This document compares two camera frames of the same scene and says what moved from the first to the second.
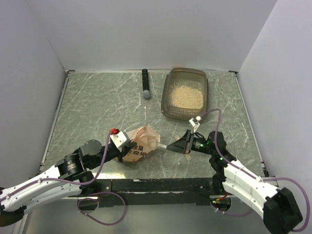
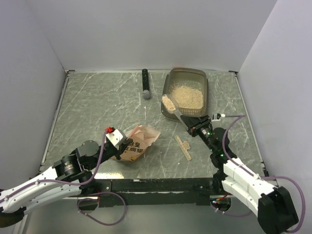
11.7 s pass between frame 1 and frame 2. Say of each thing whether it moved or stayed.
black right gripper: moved
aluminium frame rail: stayed
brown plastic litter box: stayed
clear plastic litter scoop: moved
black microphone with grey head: stayed
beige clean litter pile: stayed
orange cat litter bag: moved
